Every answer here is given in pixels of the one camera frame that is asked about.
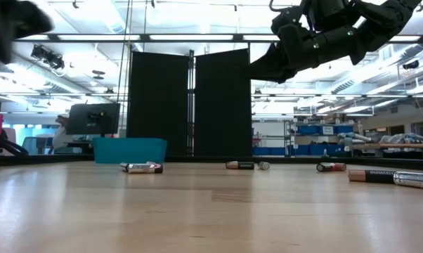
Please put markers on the black divider panel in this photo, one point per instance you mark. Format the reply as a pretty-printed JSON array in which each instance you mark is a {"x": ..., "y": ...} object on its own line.
[
  {"x": 159, "y": 116},
  {"x": 222, "y": 133}
]

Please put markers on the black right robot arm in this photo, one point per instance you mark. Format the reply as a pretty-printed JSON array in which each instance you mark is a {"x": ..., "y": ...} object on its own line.
[{"x": 383, "y": 21}]

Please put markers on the black ceiling fixture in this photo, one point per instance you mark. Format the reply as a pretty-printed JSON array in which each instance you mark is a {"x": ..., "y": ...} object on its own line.
[{"x": 411, "y": 64}]

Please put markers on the blue storage crate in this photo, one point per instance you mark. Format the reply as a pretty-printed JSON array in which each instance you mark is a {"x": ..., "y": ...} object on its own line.
[{"x": 267, "y": 151}]

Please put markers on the black office desk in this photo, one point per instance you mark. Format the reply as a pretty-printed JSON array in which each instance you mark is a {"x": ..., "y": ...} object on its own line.
[{"x": 78, "y": 144}]

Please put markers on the shelf with blue bins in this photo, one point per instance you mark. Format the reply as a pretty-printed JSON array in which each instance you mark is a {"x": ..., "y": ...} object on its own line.
[{"x": 308, "y": 130}]

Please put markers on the wooden workbench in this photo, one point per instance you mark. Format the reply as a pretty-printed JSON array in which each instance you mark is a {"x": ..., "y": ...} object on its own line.
[{"x": 390, "y": 145}]

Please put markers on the black hanging camera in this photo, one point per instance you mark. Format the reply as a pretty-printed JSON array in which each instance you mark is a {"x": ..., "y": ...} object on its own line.
[{"x": 48, "y": 56}]

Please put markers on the person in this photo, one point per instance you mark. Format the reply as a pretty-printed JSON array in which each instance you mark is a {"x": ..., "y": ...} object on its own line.
[
  {"x": 61, "y": 138},
  {"x": 1, "y": 135}
]

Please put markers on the copper black Duracell battery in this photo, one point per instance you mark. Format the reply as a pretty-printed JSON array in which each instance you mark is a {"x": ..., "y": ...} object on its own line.
[
  {"x": 241, "y": 165},
  {"x": 373, "y": 176}
]

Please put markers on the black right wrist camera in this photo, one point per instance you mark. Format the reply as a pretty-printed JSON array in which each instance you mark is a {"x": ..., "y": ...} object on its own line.
[{"x": 289, "y": 17}]

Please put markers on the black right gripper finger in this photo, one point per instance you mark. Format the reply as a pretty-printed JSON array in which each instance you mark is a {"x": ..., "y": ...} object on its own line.
[
  {"x": 269, "y": 63},
  {"x": 271, "y": 76}
]

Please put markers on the silver Energizer battery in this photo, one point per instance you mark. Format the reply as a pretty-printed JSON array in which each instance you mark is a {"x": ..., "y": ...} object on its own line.
[
  {"x": 263, "y": 166},
  {"x": 415, "y": 181},
  {"x": 144, "y": 168}
]

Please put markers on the blue plastic bin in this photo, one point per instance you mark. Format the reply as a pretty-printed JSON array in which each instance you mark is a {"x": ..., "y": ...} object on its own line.
[{"x": 127, "y": 151}]

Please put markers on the black aluminium table frame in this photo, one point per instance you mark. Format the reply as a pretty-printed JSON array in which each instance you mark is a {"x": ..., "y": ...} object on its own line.
[{"x": 204, "y": 160}]

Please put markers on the black computer monitor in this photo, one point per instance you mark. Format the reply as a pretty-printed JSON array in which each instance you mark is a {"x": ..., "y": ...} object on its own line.
[{"x": 81, "y": 119}]

